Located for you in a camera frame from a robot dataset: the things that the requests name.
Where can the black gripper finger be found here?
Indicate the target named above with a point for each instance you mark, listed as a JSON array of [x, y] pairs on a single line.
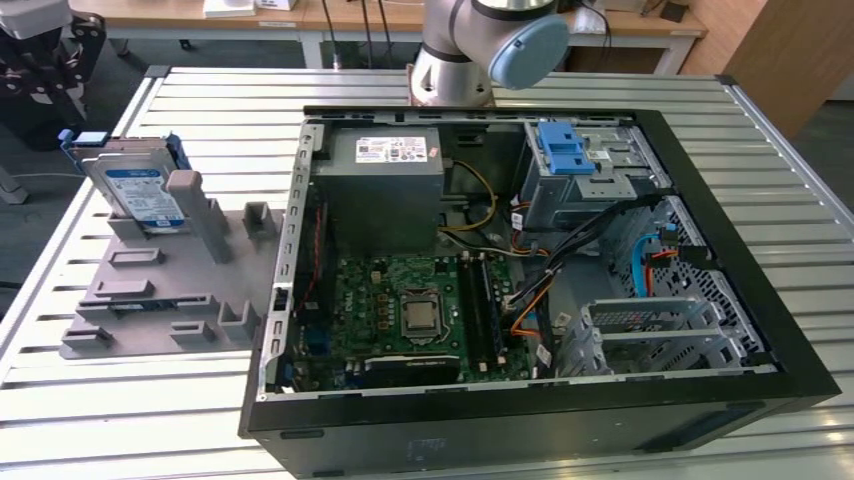
[[87, 45]]

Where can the hard disk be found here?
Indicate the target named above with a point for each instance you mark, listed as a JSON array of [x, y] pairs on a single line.
[[137, 192]]

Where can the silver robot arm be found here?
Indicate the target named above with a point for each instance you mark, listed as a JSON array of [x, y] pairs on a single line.
[[461, 75]]

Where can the metal disk bay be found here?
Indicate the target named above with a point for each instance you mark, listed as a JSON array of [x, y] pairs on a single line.
[[661, 333]]

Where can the black bin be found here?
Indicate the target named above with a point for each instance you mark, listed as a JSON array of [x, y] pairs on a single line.
[[47, 130]]

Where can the wooden desk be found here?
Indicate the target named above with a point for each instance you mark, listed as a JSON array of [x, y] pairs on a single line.
[[201, 22]]

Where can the white box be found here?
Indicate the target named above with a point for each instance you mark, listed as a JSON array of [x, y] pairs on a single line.
[[230, 9], [277, 4]]

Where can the grey parts rack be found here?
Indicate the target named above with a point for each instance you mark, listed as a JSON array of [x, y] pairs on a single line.
[[181, 280]]

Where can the RAM stick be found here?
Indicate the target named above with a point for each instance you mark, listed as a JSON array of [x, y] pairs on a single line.
[[134, 305], [496, 320]]

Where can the grey power supply unit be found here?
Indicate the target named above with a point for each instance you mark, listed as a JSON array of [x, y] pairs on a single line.
[[381, 210]]

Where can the green motherboard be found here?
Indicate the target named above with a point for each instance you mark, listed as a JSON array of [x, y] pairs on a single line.
[[361, 300]]

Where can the CPU socket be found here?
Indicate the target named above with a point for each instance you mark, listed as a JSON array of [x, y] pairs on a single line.
[[422, 291]]

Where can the blue plastic drive latch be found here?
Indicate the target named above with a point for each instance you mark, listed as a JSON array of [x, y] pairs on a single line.
[[557, 137]]

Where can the silver CPU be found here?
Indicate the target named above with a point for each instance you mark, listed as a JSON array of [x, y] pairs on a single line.
[[422, 317]]

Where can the metal optical drive cage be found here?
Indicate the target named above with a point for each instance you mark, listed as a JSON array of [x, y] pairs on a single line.
[[554, 200]]

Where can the black graphics card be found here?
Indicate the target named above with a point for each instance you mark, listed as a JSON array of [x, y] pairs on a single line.
[[410, 372]]

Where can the black PC case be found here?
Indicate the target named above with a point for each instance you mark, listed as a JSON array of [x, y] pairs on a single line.
[[534, 430]]

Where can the brown wooden cabinet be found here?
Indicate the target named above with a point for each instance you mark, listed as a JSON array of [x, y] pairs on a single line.
[[788, 50]]

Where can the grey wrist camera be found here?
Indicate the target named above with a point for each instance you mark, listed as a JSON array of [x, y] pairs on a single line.
[[34, 20]]

